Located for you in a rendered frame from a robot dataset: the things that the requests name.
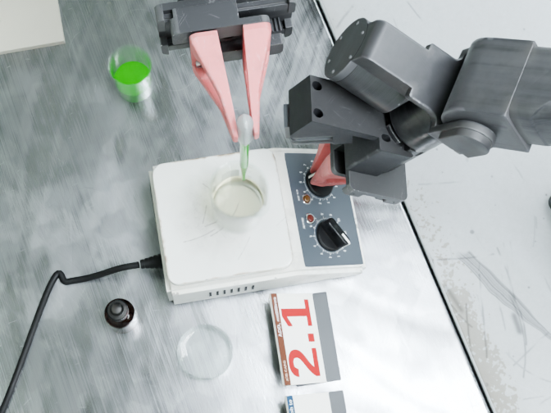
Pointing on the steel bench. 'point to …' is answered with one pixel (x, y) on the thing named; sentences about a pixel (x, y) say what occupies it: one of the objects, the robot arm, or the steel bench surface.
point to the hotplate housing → (244, 283)
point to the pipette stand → (29, 24)
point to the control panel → (340, 210)
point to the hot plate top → (188, 178)
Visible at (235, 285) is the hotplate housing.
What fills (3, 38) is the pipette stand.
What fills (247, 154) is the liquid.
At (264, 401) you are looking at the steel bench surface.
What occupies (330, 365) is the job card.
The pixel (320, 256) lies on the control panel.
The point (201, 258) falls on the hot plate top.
